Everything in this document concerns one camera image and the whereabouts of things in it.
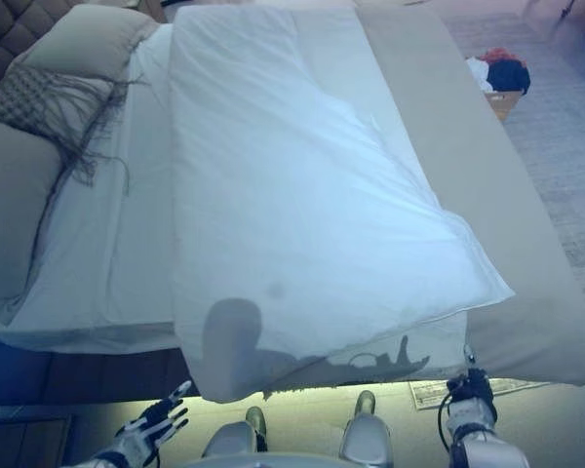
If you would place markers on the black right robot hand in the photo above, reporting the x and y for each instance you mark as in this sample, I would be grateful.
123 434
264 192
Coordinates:
473 387

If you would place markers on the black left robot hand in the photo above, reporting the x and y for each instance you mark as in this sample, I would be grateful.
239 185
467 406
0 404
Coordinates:
156 421

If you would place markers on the white duvet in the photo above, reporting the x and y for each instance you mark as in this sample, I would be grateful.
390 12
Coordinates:
297 195

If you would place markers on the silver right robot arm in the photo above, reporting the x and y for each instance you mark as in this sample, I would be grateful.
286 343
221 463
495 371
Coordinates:
482 439

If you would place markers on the beige bed runner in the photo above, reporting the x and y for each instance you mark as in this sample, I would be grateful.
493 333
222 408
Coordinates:
492 219

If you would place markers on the white bed sheet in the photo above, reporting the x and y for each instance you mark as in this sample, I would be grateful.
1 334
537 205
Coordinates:
127 234

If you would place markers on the printed paper sheet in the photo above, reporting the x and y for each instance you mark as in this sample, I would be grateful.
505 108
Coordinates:
429 394

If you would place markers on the silver right robot leg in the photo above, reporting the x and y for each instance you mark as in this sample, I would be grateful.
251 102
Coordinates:
365 429

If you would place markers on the silver robot torso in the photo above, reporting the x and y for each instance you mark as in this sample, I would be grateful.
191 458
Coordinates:
273 462

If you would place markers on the large beige pillow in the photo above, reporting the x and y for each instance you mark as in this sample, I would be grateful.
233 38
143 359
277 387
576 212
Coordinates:
14 209

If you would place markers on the black garment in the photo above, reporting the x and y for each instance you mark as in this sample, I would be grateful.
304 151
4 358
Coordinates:
509 78

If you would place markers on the white garment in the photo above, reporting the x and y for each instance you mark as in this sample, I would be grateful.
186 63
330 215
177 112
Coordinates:
477 73

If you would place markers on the red garment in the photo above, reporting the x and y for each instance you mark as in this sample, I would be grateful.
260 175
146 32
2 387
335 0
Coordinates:
502 54

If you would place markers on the woven fringed cushion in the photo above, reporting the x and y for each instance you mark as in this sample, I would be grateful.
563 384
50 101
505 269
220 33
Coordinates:
34 102

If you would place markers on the brown tufted headboard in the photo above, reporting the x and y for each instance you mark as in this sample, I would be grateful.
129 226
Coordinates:
0 34

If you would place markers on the brown upholstered bed frame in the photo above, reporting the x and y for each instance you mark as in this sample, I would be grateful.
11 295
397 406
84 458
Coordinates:
102 373

